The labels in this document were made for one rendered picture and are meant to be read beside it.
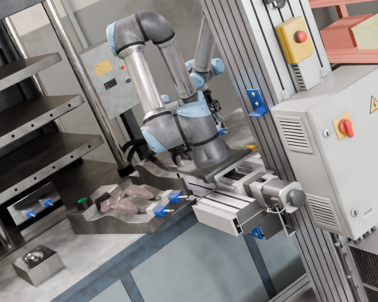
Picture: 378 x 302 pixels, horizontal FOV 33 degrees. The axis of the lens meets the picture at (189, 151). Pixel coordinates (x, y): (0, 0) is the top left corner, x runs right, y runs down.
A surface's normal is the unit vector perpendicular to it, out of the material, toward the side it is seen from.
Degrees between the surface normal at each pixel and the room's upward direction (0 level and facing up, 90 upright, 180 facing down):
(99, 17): 90
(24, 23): 90
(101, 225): 90
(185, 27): 90
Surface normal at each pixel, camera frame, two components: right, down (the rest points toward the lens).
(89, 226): -0.54, 0.47
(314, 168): -0.79, 0.47
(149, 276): 0.55, 0.05
